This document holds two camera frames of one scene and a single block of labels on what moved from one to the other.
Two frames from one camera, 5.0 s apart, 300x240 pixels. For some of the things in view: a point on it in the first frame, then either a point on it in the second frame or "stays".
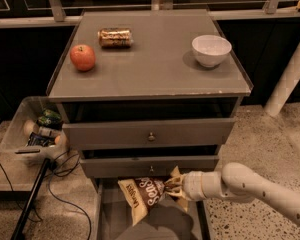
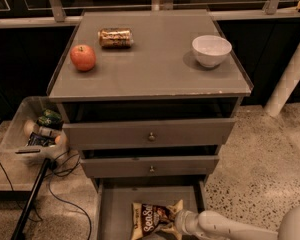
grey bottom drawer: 170,221 stays
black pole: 21,223 stays
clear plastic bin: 37,132 stays
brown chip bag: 140,194 to 148,219
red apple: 83,57 stays
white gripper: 192,186 to 184,222
